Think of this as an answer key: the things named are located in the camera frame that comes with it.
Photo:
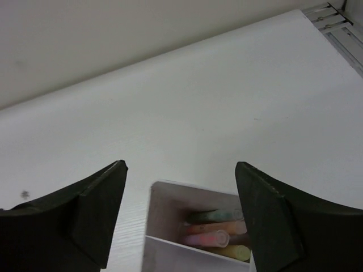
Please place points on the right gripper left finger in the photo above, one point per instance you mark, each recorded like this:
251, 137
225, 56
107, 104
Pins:
70, 229

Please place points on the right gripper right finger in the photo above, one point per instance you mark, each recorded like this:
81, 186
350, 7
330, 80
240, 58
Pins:
291, 230

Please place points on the yellow highlighter pen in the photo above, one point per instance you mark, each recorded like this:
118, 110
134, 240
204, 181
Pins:
237, 252

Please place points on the green-grey highlighter pen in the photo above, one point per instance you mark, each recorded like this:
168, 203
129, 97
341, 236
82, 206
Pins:
215, 216

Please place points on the orange highlighter pen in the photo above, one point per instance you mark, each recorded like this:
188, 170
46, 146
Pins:
232, 228

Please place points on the pink highlighter pen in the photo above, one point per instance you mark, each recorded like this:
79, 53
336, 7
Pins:
218, 239

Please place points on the white three-compartment organizer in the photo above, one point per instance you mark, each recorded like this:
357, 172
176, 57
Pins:
170, 204

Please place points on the right side aluminium rail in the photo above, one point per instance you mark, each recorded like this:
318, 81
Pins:
339, 31

